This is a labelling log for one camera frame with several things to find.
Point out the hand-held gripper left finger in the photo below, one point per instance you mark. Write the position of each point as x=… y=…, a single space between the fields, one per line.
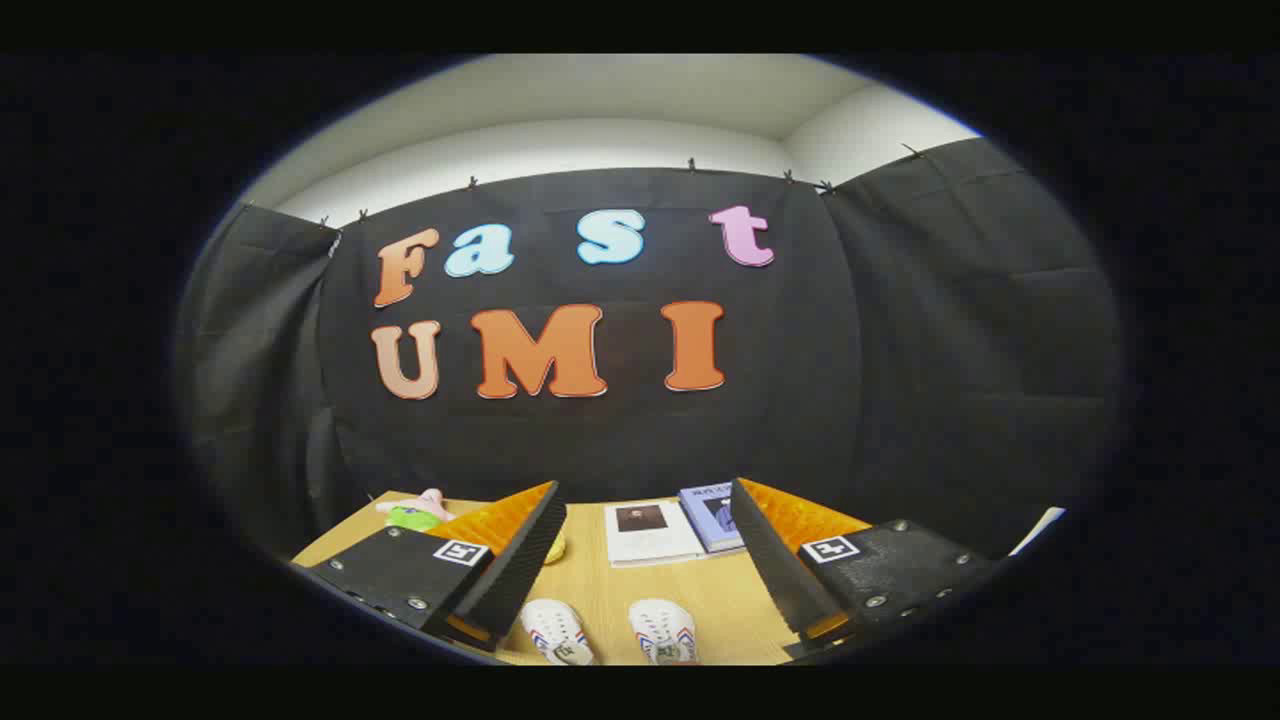
x=520 y=570

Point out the white book with dark photo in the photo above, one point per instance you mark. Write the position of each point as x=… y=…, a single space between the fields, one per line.
x=655 y=540

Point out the black backdrop cloth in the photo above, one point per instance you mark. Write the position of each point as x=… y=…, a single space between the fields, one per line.
x=900 y=350

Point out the white striped canvas shoe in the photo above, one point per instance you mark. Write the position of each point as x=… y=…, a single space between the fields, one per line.
x=555 y=630
x=662 y=630

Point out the blue cover book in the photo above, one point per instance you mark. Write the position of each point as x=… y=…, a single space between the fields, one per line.
x=705 y=515

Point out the monitor screen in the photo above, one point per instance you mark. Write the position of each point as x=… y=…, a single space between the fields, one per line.
x=1038 y=530

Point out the yellow plush toy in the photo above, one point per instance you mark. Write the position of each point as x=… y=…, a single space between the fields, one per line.
x=556 y=548

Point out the pink and green plush toy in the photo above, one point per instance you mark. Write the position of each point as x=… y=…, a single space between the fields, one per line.
x=415 y=512

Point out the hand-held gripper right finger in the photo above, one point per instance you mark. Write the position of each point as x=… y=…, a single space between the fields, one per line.
x=770 y=570

